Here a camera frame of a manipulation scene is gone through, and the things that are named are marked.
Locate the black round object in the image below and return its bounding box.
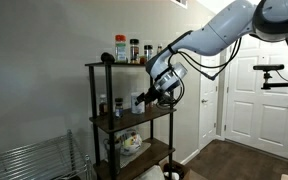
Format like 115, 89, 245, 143
100, 52, 116, 64

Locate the wide white panelled door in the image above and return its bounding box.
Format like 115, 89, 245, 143
224, 33, 288, 161

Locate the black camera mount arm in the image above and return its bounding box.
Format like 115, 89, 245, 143
261, 70, 288, 92

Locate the narrow white panelled door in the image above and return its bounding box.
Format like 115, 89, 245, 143
198, 54, 222, 151

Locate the white mesh mat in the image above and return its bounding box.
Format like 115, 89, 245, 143
119, 141, 152, 169

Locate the clear container with black lid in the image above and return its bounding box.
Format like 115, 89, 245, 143
114, 97, 124, 119

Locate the chrome wire rack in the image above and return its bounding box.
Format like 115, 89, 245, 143
0, 129, 95, 180

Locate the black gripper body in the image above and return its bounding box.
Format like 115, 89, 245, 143
143, 84, 172, 105

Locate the white bag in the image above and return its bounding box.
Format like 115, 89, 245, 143
135, 164, 167, 180

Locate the dark grey water bottle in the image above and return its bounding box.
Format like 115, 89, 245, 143
103, 138, 122, 176

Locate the black-lid herb spice jar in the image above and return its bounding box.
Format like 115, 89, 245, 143
143, 44, 154, 64

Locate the black round bowl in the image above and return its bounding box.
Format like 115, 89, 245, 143
162, 162, 185, 180

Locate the white cylindrical container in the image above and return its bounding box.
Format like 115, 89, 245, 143
130, 92, 146, 115

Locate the black stereo camera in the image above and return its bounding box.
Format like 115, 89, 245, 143
253, 64, 285, 72

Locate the black-lid dark seasoning jar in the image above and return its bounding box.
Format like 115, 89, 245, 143
129, 38, 140, 65

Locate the red-lid spice jar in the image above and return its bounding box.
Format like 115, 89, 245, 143
114, 34, 127, 64

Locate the bowl with items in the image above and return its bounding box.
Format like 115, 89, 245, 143
118, 129, 143, 156

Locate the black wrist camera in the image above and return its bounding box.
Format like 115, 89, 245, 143
157, 94, 177, 110

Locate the dark wood black-post shelf unit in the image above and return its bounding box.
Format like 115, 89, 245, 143
84, 61, 178, 180

